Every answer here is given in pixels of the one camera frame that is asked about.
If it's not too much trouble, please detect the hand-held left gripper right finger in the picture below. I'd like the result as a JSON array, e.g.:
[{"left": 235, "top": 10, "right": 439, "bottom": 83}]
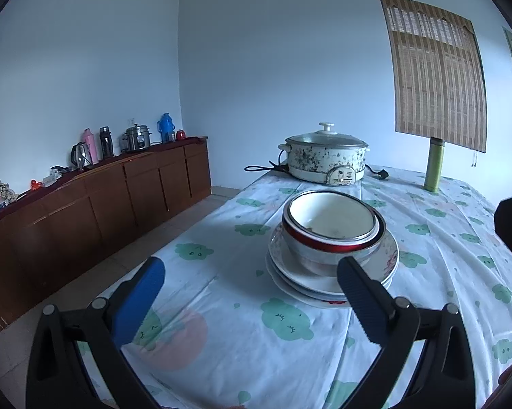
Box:
[{"left": 337, "top": 257, "right": 476, "bottom": 409}]

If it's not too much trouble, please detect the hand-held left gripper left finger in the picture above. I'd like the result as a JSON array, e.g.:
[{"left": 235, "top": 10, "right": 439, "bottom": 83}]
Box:
[{"left": 26, "top": 257, "right": 166, "bottom": 409}]

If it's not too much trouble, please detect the white plate with red flower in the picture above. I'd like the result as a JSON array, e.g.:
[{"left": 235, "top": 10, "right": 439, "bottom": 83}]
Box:
[{"left": 273, "top": 273, "right": 393, "bottom": 309}]

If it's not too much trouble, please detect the white plate with blue pattern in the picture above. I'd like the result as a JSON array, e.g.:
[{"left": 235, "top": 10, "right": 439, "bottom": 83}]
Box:
[{"left": 266, "top": 260, "right": 395, "bottom": 302}]

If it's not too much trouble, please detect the stainless steel bowl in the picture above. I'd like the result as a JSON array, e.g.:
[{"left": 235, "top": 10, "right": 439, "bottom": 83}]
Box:
[{"left": 283, "top": 230, "right": 386, "bottom": 277}]

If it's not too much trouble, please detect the red plastic bowl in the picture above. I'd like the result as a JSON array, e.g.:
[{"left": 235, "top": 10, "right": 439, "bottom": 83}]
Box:
[{"left": 281, "top": 217, "right": 386, "bottom": 254}]

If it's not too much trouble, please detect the white plate with pink floral rim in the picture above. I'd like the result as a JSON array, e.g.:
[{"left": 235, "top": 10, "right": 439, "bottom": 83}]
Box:
[{"left": 268, "top": 224, "right": 400, "bottom": 294}]

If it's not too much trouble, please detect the white enamel bowl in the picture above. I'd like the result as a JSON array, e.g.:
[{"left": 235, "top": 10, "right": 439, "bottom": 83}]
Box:
[{"left": 282, "top": 192, "right": 378, "bottom": 243}]

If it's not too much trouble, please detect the brown wooden sideboard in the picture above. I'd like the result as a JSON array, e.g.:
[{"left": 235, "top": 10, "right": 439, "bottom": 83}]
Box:
[{"left": 0, "top": 136, "right": 213, "bottom": 344}]

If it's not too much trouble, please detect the green thermos bottle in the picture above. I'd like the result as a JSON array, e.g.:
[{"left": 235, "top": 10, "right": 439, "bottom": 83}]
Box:
[{"left": 423, "top": 137, "right": 445, "bottom": 192}]

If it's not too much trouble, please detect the white tablecloth with green clouds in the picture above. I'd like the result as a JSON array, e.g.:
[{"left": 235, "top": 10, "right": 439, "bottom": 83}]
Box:
[{"left": 75, "top": 165, "right": 512, "bottom": 409}]

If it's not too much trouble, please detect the speckled white electric cooking pot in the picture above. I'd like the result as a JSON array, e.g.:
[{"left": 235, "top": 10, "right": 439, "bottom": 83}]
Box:
[{"left": 278, "top": 122, "right": 371, "bottom": 186}]

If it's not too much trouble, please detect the black electric kettle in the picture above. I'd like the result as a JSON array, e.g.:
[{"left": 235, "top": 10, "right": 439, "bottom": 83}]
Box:
[{"left": 71, "top": 142, "right": 92, "bottom": 171}]

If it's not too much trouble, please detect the pink thermos bottle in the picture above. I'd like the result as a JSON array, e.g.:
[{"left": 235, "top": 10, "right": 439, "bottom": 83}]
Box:
[{"left": 82, "top": 128, "right": 99, "bottom": 165}]

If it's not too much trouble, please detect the black thermos bottle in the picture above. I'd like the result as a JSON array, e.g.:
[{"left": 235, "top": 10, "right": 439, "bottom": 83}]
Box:
[{"left": 99, "top": 126, "right": 114, "bottom": 159}]

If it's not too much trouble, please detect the steel rice cooker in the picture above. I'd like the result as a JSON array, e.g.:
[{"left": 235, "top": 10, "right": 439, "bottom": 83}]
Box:
[{"left": 122, "top": 123, "right": 152, "bottom": 153}]

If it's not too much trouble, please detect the bamboo window blind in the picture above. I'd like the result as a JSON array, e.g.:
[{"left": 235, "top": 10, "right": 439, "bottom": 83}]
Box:
[{"left": 379, "top": 0, "right": 487, "bottom": 153}]

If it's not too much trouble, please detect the glass pot lid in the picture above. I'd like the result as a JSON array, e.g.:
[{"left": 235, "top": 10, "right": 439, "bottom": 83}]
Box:
[{"left": 285, "top": 122, "right": 366, "bottom": 148}]

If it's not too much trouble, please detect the blue thermos jug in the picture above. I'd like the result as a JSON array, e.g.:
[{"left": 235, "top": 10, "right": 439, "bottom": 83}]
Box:
[{"left": 157, "top": 113, "right": 176, "bottom": 143}]

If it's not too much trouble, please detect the crumpled floral cloth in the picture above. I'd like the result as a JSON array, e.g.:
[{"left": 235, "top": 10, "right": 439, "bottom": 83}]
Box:
[{"left": 0, "top": 179, "right": 18, "bottom": 205}]

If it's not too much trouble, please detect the black power cord with plug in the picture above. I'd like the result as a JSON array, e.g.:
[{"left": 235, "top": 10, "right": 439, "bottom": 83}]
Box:
[{"left": 244, "top": 161, "right": 388, "bottom": 180}]

